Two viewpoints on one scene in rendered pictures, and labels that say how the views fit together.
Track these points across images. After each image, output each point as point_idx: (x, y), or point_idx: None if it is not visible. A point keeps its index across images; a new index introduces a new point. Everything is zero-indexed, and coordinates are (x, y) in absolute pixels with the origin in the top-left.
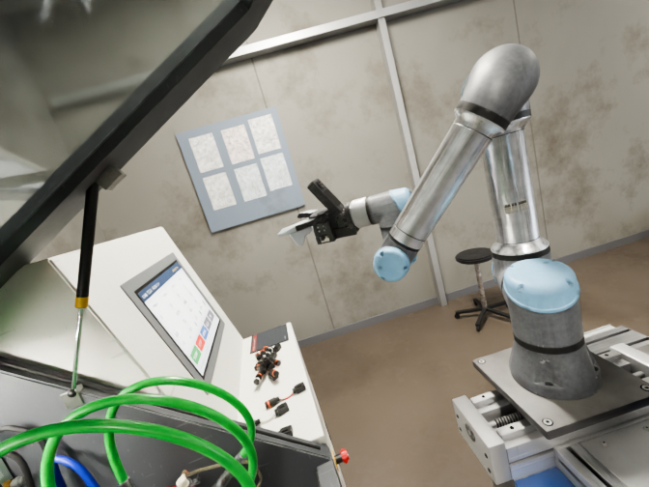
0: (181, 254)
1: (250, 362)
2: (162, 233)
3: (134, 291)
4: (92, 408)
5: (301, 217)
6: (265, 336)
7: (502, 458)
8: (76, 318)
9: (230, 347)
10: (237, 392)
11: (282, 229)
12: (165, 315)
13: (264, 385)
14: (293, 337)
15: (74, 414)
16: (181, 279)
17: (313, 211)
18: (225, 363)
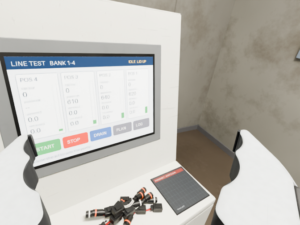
0: (177, 53)
1: (135, 187)
2: (171, 20)
3: (0, 52)
4: None
5: (234, 152)
6: (180, 181)
7: None
8: None
9: (136, 160)
10: (83, 197)
11: (17, 137)
12: (37, 95)
13: (92, 222)
14: (182, 219)
15: None
16: (132, 74)
17: (263, 218)
18: (102, 170)
